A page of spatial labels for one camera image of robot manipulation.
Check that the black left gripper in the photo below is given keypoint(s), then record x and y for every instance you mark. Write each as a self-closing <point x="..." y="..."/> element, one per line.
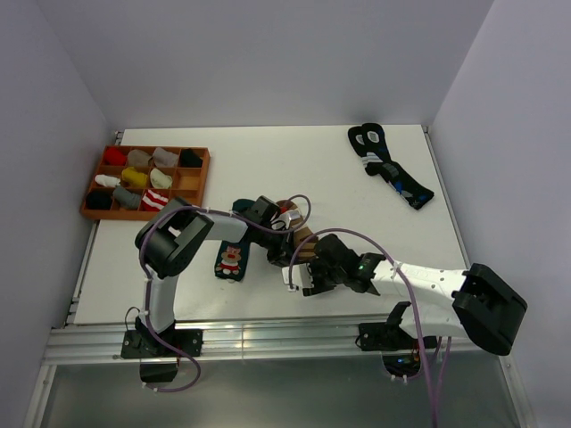
<point x="281" y="256"/>

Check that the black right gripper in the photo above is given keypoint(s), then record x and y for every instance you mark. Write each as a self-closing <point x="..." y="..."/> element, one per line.
<point x="318" y="288"/>

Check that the brown striped sock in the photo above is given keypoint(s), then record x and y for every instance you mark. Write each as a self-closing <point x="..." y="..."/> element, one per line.
<point x="307" y="251"/>

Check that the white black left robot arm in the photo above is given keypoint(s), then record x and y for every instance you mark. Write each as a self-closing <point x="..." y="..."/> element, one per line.
<point x="169" y="241"/>

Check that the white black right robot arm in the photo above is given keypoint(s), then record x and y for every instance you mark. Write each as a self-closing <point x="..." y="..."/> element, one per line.
<point x="473" y="303"/>

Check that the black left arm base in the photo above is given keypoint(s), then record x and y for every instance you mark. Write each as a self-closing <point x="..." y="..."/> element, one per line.
<point x="157" y="363"/>

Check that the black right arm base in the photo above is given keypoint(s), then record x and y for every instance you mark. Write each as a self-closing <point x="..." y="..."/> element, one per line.
<point x="403" y="350"/>

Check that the dark green reindeer sock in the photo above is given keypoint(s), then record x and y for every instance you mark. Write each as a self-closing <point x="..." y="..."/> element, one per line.
<point x="232" y="260"/>

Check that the black sports sock, right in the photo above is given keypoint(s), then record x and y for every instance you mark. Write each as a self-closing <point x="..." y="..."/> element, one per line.
<point x="416" y="195"/>

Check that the black sports sock, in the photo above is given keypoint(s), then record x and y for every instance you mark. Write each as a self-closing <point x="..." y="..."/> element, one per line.
<point x="368" y="141"/>
<point x="416" y="195"/>

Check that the black sports sock, left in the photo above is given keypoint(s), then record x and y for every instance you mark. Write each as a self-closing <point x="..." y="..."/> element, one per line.
<point x="368" y="141"/>

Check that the rolled black sock, top row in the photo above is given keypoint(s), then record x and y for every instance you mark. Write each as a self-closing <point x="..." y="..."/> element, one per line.
<point x="188" y="158"/>

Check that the rolled black sock, row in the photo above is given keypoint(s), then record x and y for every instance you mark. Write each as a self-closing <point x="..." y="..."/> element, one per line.
<point x="188" y="158"/>
<point x="98" y="200"/>

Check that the rolled red white striped sock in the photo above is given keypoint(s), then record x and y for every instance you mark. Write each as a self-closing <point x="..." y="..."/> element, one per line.
<point x="153" y="201"/>

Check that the rolled cream sock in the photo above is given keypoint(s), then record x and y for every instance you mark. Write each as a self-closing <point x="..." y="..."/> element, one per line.
<point x="160" y="180"/>

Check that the rolled light grey sock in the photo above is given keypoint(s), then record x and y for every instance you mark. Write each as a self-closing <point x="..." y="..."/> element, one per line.
<point x="164" y="159"/>

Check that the rolled dark grey sock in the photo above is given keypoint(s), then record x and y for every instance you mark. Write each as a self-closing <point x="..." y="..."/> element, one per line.
<point x="126" y="199"/>

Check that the rolled yellow sock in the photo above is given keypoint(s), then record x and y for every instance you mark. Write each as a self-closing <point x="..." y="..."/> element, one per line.
<point x="133" y="177"/>

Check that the wooden compartment tray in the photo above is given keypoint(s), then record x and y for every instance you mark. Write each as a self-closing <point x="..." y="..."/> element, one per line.
<point x="188" y="183"/>

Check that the rolled beige grey sock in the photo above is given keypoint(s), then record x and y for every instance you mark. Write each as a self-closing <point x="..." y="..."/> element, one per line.
<point x="138" y="158"/>

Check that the rolled black sock, bottom row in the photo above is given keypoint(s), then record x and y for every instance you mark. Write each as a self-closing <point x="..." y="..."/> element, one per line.
<point x="98" y="200"/>

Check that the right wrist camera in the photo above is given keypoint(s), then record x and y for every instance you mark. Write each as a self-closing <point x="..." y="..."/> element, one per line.
<point x="297" y="278"/>

